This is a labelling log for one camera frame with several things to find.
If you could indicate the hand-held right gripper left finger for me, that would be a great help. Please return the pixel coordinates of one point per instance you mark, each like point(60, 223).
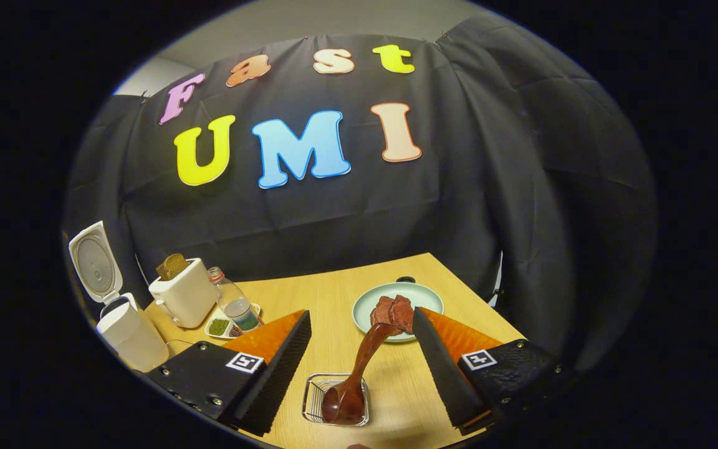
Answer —
point(272, 380)

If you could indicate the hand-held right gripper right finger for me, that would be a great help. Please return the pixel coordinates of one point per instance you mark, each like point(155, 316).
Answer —
point(443, 374)

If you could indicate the brown wooden spoon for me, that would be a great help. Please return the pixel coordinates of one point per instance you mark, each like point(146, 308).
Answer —
point(359, 368)

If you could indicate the white rice cooker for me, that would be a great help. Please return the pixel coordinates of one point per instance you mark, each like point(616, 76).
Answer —
point(131, 337)

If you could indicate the white divided bean dish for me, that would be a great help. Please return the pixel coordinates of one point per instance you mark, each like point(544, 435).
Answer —
point(219, 327)

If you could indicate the red meat pieces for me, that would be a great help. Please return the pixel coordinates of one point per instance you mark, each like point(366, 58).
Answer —
point(396, 312)

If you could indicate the pale green plate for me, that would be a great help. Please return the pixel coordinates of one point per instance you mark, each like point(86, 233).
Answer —
point(424, 298)

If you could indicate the clear plastic bottle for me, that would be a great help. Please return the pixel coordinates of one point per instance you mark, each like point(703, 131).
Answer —
point(234, 305)

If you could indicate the white toaster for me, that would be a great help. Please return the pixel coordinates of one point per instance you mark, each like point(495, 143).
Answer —
point(187, 299)

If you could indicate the brown bread slice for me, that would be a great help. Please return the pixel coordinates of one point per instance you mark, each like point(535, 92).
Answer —
point(173, 267)

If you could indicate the black backdrop cloth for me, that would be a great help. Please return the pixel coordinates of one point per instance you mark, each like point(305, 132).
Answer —
point(459, 206)

